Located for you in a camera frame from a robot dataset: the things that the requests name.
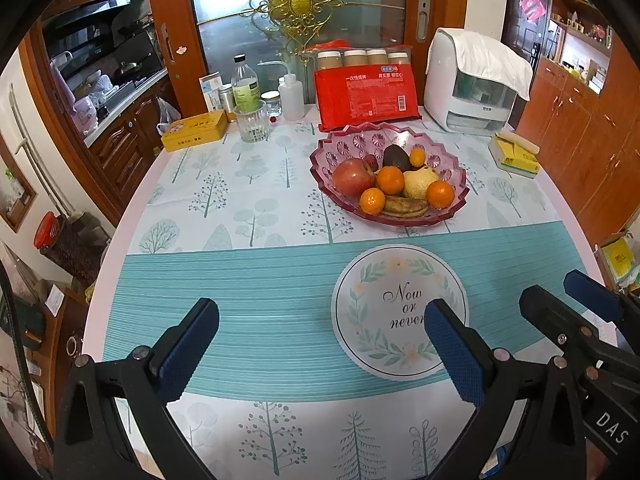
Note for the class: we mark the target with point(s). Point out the red apple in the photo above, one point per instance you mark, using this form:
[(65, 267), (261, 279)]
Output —
[(352, 177)]

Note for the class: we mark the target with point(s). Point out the small metal can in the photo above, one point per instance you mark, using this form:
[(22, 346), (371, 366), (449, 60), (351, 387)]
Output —
[(226, 96)]

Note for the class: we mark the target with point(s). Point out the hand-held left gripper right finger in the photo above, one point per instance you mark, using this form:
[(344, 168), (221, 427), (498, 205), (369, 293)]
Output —
[(455, 350)]

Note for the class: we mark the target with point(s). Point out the brown spotted banana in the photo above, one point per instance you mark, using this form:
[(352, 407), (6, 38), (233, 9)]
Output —
[(405, 206)]

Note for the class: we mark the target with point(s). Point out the red lid jar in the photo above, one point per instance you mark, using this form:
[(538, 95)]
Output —
[(47, 230)]

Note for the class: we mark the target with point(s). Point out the white plastic squeeze bottle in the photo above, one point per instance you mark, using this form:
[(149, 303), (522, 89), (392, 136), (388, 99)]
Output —
[(291, 100)]

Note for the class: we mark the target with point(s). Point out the clear drinking glass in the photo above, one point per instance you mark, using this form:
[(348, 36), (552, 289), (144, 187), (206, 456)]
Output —
[(250, 125)]

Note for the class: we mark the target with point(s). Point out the dark entry door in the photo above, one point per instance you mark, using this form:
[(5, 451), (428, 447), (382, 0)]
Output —
[(522, 35)]

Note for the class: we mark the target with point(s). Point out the wooden framed glass door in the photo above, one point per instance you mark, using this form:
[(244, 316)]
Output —
[(225, 0)]

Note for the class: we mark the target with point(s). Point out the yellow tissue pack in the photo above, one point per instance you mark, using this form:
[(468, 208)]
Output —
[(515, 160)]

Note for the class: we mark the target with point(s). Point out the white plastic bag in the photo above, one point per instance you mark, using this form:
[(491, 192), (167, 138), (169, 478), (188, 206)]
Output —
[(167, 115)]

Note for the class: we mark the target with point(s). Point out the red lychee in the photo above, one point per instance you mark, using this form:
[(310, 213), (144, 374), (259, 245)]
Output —
[(371, 161)]

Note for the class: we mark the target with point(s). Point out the wooden picture frame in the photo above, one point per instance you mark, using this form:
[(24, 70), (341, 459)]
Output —
[(12, 190)]

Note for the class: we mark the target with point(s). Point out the white towel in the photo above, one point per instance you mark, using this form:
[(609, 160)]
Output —
[(487, 55)]

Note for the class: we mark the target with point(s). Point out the white countertop appliance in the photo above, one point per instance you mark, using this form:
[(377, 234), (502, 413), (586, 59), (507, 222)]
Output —
[(442, 85)]

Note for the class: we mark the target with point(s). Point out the yellow tin box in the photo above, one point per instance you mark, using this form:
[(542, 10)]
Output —
[(195, 132)]

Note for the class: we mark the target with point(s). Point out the range hood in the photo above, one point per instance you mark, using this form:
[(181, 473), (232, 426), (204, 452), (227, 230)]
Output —
[(85, 12)]

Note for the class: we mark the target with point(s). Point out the small orange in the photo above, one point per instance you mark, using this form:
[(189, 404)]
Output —
[(417, 157)]

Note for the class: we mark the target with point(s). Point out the green label glass bottle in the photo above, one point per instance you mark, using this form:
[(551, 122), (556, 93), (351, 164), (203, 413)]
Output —
[(245, 90)]

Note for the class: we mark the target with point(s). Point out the wooden wall cabinet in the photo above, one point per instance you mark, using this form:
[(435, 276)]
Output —
[(585, 130)]

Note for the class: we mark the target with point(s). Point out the dark avocado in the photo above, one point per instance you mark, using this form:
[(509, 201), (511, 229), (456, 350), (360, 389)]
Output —
[(396, 156)]

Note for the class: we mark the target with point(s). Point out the teal striped table mat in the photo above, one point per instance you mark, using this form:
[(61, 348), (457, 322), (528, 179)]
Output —
[(250, 300)]

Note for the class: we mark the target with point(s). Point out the red paper cup package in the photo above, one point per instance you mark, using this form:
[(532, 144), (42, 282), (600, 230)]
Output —
[(367, 95)]

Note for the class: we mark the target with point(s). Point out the wooden kitchen base cabinet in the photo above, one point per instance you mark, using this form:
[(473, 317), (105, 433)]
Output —
[(120, 145)]

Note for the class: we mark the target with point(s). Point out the cardboard box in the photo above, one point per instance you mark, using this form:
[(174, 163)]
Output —
[(617, 260)]

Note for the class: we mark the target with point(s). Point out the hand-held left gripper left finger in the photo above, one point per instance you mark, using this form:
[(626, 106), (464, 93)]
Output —
[(185, 355)]

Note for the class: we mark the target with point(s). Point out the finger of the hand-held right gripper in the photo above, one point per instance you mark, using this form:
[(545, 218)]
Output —
[(542, 307), (592, 292)]

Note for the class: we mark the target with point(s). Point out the gold door ornament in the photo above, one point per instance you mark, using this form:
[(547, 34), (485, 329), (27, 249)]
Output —
[(299, 2)]

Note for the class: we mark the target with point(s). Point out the small glass jar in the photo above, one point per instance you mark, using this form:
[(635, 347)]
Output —
[(271, 105)]

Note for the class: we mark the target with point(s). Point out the small white blue carton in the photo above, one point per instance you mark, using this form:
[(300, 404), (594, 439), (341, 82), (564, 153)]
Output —
[(212, 90)]

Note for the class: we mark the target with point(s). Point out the yellow pear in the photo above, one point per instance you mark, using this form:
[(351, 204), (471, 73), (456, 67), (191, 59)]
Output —
[(417, 184)]

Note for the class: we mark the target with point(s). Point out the black frying pan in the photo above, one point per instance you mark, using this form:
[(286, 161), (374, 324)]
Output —
[(127, 66)]

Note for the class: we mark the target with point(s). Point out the pink plastic bowl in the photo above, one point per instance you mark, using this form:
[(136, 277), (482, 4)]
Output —
[(345, 142)]

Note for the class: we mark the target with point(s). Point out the red door decoration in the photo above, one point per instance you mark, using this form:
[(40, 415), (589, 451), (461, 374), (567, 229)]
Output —
[(532, 6)]

